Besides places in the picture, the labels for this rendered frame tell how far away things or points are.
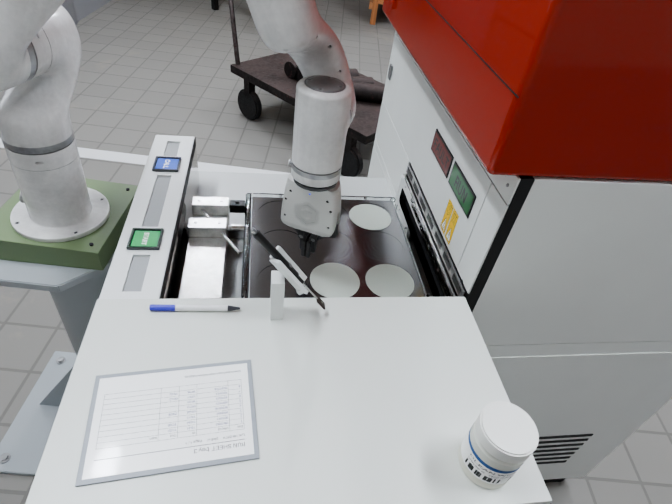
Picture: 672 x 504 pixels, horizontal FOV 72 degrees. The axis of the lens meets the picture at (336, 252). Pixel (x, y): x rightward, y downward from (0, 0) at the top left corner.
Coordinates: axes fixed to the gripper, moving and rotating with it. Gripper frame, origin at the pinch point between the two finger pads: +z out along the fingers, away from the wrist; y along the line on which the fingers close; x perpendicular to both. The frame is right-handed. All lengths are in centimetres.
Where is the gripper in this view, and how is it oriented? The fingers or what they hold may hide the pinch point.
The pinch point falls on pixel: (308, 244)
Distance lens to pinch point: 89.2
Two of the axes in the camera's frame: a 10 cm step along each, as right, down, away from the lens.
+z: -1.2, 7.4, 6.6
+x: 3.2, -6.0, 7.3
